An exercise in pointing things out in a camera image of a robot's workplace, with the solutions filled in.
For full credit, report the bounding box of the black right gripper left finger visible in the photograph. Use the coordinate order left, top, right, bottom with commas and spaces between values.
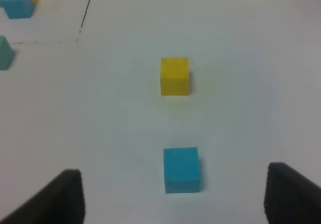
1, 169, 85, 223

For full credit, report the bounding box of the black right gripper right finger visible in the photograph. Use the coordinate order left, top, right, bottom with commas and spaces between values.
264, 162, 320, 223

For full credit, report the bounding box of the green cube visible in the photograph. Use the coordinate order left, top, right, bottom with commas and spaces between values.
0, 36, 15, 71

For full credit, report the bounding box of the blue template cube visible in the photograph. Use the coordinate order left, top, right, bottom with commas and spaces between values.
1, 0, 35, 20

